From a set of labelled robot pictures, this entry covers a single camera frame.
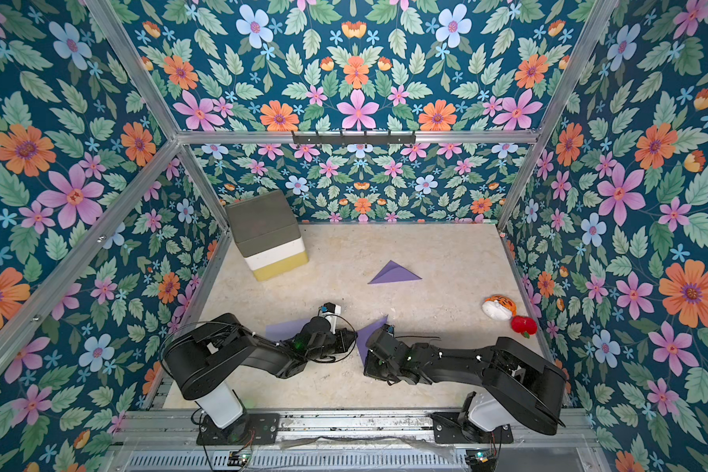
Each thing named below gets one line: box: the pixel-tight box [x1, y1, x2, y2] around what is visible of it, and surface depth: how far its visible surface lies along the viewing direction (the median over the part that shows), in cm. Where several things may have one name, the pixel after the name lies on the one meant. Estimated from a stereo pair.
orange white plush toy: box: [481, 295, 518, 321], surface depth 92 cm
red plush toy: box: [510, 315, 538, 339], surface depth 92 cm
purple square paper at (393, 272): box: [367, 259, 422, 285], surface depth 103 cm
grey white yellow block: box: [225, 189, 309, 282], surface depth 98 cm
